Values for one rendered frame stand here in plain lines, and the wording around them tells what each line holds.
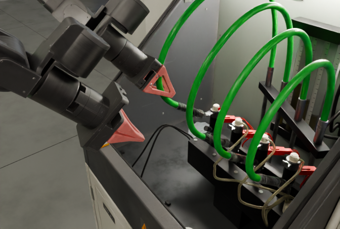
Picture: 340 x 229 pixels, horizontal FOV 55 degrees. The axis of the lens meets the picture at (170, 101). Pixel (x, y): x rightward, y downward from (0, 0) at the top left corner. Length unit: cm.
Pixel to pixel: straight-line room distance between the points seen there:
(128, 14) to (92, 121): 23
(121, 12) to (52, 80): 23
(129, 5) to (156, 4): 304
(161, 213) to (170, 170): 29
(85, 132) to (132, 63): 19
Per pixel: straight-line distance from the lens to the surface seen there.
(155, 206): 79
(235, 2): 113
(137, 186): 84
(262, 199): 79
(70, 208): 213
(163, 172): 104
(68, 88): 48
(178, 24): 67
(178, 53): 112
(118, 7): 65
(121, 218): 102
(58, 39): 45
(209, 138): 75
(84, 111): 49
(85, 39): 45
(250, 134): 83
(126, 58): 64
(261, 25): 106
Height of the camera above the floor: 154
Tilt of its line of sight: 31 degrees down
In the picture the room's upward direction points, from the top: straight up
